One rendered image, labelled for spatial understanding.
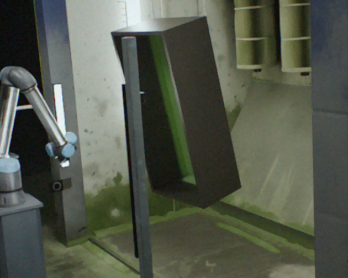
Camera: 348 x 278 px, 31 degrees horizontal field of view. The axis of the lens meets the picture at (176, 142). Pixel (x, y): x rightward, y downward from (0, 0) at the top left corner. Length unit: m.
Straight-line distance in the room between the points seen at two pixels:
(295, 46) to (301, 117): 0.65
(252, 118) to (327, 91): 3.15
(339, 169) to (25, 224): 2.21
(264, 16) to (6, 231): 2.59
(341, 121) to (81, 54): 2.86
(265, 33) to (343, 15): 2.89
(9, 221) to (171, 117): 1.45
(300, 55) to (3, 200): 2.29
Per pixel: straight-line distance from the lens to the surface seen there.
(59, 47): 4.69
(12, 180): 3.90
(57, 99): 4.68
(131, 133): 2.81
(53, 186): 4.76
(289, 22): 4.64
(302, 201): 4.63
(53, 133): 4.08
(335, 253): 2.41
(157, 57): 4.47
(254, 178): 5.07
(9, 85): 4.05
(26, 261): 3.99
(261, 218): 4.86
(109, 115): 4.88
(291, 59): 4.65
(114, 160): 4.95
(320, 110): 2.31
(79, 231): 4.96
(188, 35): 3.88
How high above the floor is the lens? 1.73
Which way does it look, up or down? 12 degrees down
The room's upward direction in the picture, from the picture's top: 4 degrees counter-clockwise
